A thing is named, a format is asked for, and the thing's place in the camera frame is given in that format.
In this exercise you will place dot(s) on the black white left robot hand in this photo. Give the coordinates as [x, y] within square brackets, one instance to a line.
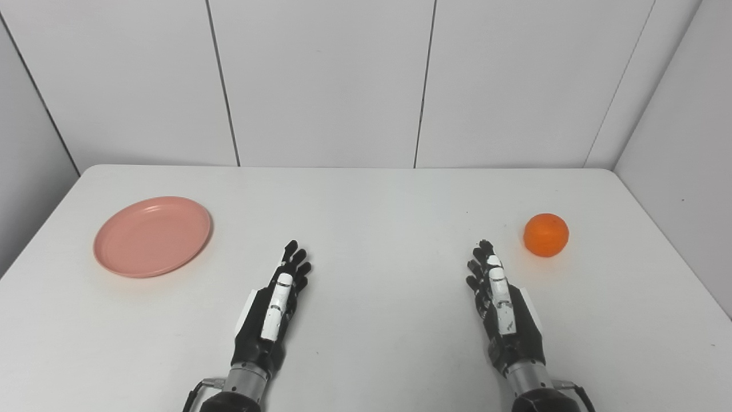
[274, 309]

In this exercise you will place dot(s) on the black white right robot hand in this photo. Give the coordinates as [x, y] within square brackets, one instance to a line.
[506, 315]

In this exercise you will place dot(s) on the orange fruit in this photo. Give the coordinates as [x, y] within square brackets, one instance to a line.
[546, 234]

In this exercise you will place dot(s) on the pink round plate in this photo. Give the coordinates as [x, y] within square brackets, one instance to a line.
[151, 236]

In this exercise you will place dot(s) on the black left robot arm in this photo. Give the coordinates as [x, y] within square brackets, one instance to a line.
[243, 386]

